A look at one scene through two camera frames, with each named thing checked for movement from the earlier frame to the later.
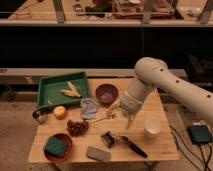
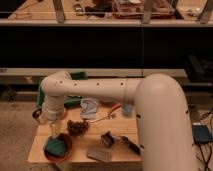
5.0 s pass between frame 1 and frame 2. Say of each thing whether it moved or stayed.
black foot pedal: stayed
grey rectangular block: stayed
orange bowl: stayed
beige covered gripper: moved
